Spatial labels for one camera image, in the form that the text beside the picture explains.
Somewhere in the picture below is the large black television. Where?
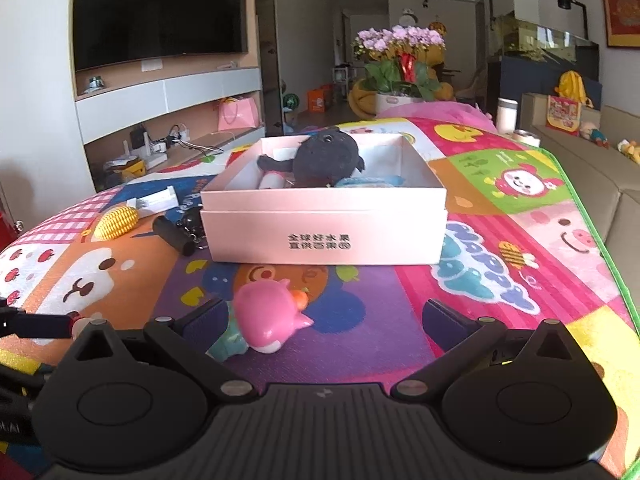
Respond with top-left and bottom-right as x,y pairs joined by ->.
73,0 -> 248,70

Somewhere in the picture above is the pink gift bag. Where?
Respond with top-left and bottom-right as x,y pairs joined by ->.
218,96 -> 260,131

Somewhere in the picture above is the black plush toy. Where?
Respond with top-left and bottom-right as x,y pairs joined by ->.
257,128 -> 366,188

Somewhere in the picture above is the yellow corn toy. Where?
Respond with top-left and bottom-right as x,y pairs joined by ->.
93,205 -> 139,240

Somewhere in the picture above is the beige sofa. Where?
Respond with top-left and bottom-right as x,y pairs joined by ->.
520,93 -> 639,282

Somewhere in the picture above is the black cylinder handle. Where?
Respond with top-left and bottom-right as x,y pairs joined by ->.
152,216 -> 198,257

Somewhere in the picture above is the pink pig squishy toy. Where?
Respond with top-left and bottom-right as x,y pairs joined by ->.
206,278 -> 314,363

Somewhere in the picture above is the doll figure keychain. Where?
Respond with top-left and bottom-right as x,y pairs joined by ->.
177,205 -> 208,249

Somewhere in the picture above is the glass fish tank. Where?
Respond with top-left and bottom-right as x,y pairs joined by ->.
486,0 -> 600,97

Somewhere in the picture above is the colourful cartoon play mat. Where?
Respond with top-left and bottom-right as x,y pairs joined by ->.
1,119 -> 639,479

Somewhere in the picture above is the pink cardboard box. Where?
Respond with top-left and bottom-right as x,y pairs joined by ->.
201,132 -> 448,266

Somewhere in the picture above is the yellow plush bear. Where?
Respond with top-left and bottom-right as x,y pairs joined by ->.
347,41 -> 454,119

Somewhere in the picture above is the potted pink flower plant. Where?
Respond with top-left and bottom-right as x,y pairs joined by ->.
348,25 -> 454,119

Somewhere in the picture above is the white power adapter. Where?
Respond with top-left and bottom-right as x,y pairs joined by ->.
126,185 -> 179,219

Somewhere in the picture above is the red framed wall picture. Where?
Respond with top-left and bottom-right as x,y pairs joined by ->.
603,0 -> 640,49

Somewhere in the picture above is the white cylinder cup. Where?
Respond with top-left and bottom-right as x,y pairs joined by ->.
496,98 -> 518,134

